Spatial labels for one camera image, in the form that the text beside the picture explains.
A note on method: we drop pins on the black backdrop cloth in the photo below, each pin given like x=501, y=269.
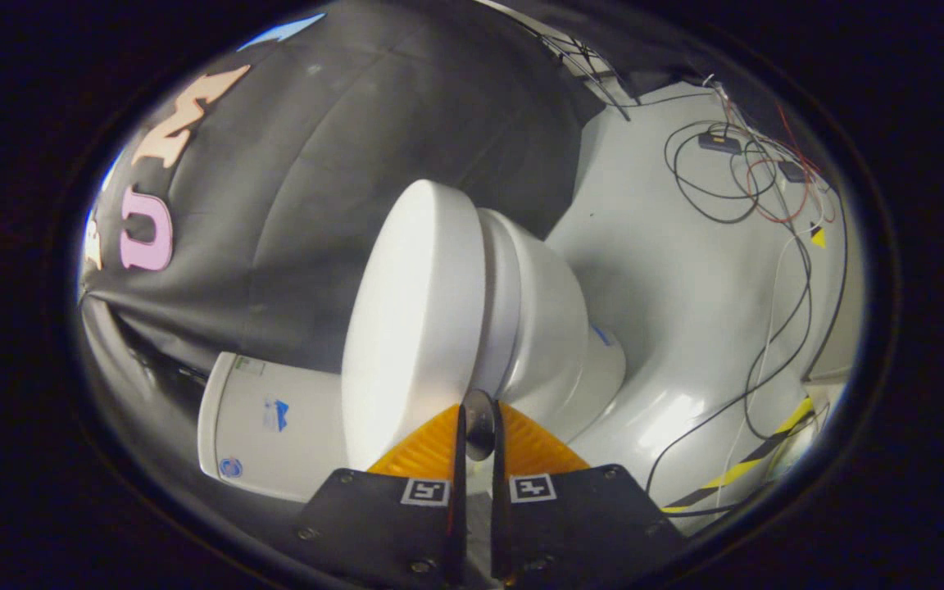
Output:
x=316, y=164

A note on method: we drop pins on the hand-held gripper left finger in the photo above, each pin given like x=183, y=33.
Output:
x=390, y=524

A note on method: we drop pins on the yellow triangle floor sticker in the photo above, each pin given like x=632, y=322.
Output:
x=819, y=238

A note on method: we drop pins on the black power adapter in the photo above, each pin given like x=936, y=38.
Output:
x=719, y=143
x=791, y=170

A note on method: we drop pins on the white toilet lid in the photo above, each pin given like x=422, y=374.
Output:
x=415, y=328

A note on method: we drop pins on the white toilet bowl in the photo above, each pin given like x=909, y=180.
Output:
x=562, y=328

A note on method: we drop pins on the yellow black floor tape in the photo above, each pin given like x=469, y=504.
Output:
x=746, y=465

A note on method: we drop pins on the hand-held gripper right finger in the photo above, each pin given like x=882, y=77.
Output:
x=578, y=524

